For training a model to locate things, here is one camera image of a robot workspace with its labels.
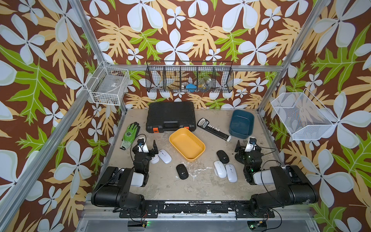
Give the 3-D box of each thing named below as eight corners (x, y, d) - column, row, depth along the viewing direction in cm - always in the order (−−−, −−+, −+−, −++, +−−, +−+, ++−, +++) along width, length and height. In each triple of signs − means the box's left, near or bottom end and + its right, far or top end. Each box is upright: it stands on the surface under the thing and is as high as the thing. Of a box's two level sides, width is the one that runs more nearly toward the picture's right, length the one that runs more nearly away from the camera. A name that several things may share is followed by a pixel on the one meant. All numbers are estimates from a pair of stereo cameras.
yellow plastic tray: (189, 166, 91) (190, 163, 86) (166, 142, 102) (165, 138, 98) (206, 151, 98) (208, 146, 93) (183, 130, 109) (182, 125, 104)
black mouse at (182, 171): (181, 181, 86) (180, 179, 83) (175, 167, 91) (175, 165, 89) (189, 177, 87) (189, 175, 85) (183, 163, 92) (183, 162, 90)
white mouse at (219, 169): (214, 178, 87) (215, 176, 85) (212, 162, 93) (213, 160, 91) (226, 178, 87) (227, 176, 85) (223, 162, 93) (224, 160, 91)
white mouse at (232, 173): (228, 182, 85) (229, 181, 83) (225, 165, 92) (225, 164, 90) (238, 182, 85) (239, 181, 83) (234, 165, 92) (235, 164, 90)
